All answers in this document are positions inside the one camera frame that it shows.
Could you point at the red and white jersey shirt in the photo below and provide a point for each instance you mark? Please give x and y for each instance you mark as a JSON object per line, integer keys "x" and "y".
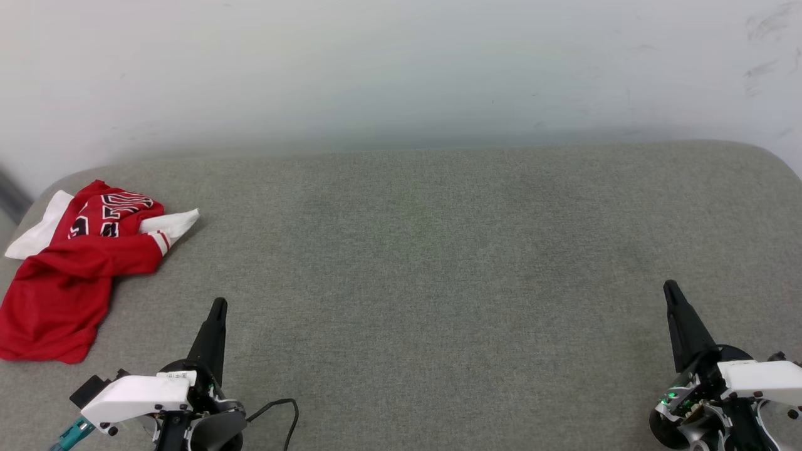
{"x": 56, "y": 294}

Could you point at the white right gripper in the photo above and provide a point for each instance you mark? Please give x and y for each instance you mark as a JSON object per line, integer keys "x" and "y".
{"x": 761, "y": 379}

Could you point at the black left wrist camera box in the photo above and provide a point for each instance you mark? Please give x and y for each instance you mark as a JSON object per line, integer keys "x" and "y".
{"x": 91, "y": 389}

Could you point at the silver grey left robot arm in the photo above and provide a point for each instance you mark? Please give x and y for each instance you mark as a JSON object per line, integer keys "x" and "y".
{"x": 213, "y": 433}

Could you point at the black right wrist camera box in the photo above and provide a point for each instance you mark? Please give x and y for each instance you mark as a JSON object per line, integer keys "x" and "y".
{"x": 780, "y": 357}

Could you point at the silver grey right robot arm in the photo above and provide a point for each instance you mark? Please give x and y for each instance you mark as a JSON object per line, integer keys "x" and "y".
{"x": 742, "y": 427}

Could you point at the grey fabric sofa cushion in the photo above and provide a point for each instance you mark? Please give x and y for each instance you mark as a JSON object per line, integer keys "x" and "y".
{"x": 401, "y": 282}

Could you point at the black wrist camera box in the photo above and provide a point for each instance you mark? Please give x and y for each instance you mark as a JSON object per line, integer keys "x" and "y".
{"x": 91, "y": 389}
{"x": 780, "y": 357}

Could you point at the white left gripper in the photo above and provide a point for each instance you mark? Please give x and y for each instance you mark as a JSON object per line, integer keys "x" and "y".
{"x": 138, "y": 396}

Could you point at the dark grey wall trim strip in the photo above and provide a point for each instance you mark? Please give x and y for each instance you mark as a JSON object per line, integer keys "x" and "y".
{"x": 9, "y": 197}

